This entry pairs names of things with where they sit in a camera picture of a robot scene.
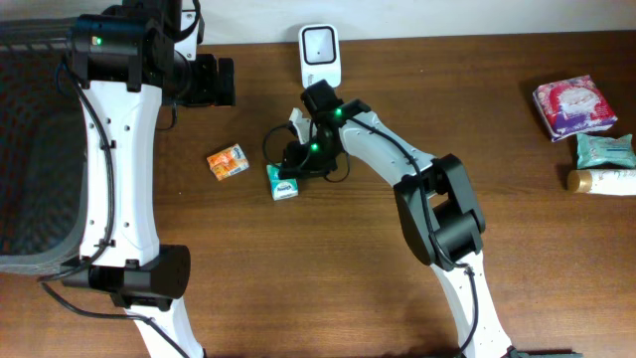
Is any small teal tissue pack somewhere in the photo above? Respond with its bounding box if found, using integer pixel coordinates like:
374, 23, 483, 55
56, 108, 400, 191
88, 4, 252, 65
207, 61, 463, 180
266, 164, 299, 201

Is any orange tissue pack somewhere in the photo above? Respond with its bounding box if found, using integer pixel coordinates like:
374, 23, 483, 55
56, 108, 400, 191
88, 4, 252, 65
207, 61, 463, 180
207, 144, 249, 181

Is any white cream tube gold cap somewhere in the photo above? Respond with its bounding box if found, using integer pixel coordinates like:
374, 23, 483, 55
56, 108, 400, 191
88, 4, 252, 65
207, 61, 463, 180
566, 169, 635, 196

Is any mint green wipes pack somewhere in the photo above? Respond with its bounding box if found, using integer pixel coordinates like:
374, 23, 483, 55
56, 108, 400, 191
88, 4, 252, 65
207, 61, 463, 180
576, 133, 635, 169

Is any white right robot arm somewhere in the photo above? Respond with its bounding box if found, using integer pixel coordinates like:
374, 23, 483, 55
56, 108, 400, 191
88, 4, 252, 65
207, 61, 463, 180
278, 81, 516, 358

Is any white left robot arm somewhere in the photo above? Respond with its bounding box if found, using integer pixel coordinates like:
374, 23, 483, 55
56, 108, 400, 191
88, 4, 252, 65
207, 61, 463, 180
57, 1, 236, 357

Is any white barcode scanner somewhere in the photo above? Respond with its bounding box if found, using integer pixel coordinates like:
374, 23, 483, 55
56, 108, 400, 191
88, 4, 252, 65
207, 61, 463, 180
298, 24, 342, 89

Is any dark grey plastic basket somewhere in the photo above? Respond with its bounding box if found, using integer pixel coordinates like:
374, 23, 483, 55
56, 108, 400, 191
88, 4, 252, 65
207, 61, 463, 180
1, 18, 87, 275

